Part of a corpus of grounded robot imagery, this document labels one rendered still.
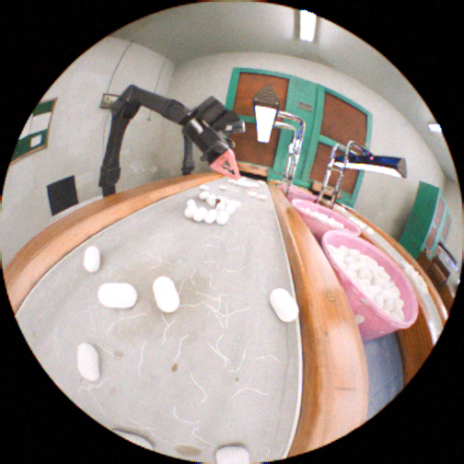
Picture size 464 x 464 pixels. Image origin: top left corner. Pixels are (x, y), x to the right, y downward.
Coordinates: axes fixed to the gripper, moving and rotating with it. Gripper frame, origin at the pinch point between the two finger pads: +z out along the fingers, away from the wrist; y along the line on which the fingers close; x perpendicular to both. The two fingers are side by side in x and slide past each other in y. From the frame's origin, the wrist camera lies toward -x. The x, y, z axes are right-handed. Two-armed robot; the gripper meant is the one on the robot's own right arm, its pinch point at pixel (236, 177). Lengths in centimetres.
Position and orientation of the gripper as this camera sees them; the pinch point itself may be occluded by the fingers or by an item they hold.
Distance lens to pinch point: 37.0
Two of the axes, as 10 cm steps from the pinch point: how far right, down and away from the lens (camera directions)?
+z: 6.2, 7.4, 2.5
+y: 2.0, -4.6, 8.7
